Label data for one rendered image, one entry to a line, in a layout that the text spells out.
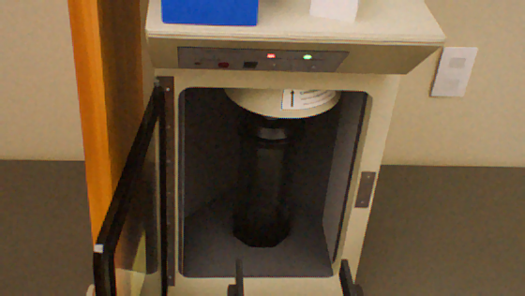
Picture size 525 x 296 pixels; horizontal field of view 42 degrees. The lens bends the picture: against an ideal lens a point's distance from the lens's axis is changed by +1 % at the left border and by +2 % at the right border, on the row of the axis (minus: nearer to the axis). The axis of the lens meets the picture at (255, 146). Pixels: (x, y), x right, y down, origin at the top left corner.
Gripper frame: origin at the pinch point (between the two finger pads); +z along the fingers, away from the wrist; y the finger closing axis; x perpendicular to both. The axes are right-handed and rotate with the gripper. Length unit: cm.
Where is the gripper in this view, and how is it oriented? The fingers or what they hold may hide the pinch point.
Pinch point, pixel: (292, 273)
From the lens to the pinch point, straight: 87.3
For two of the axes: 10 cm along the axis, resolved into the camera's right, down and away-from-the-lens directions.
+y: -10.0, -0.2, -0.9
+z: -0.7, -5.9, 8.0
